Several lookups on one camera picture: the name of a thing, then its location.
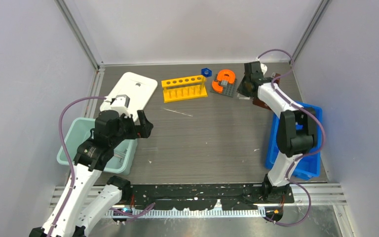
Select white clay triangle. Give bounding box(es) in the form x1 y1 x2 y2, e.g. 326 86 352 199
237 94 247 99

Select metal crucible tongs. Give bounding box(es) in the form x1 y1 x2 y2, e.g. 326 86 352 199
114 149 133 163

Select thin glass rod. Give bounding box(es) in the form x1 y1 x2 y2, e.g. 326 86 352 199
162 108 193 117

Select blue hexagonal nut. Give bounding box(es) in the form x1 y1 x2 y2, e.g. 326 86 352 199
201 68 212 78

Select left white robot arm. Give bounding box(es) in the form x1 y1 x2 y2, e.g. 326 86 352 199
29 110 153 237

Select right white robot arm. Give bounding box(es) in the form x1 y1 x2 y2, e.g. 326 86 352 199
237 61 319 203

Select brown wedge stand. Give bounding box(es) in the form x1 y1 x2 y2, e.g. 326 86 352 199
252 73 280 111

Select orange curved block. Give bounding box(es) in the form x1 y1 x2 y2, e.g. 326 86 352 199
211 69 237 97

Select teal plastic bin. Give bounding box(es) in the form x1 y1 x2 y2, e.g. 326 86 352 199
64 118 138 175

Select white plastic lid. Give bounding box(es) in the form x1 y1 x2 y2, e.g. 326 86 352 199
100 72 158 121

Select yellow test tube rack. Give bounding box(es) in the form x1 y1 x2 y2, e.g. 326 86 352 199
161 75 208 103

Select blue plastic bin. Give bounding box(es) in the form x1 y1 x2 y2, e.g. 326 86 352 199
265 102 323 181

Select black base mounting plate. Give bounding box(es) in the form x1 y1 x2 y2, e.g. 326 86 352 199
120 183 294 211

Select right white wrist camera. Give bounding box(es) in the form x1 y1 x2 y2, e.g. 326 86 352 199
260 63 268 75

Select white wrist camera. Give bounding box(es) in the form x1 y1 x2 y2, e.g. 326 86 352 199
260 63 268 75
110 94 133 118

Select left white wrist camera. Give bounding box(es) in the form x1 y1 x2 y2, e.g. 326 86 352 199
110 94 133 118

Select grey studded base plate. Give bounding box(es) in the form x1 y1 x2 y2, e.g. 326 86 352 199
210 74 237 97

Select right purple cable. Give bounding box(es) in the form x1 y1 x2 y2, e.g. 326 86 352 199
256 49 327 227

